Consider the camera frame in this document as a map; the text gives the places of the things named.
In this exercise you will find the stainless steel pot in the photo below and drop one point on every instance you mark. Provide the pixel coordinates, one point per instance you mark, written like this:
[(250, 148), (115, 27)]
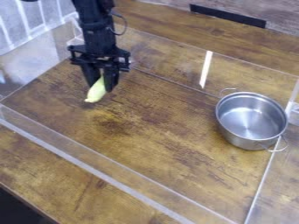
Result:
[(252, 121)]

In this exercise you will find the black bar on table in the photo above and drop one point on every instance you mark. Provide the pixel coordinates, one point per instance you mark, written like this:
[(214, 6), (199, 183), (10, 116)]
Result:
[(228, 16)]

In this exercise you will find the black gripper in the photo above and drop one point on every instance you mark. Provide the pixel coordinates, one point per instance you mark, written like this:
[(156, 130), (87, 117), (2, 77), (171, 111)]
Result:
[(100, 53)]

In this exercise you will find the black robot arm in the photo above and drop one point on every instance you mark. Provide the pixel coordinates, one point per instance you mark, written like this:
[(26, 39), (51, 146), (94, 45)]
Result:
[(96, 16)]

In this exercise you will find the clear acrylic enclosure panel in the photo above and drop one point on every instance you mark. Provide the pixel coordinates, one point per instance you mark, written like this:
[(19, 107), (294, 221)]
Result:
[(156, 195)]

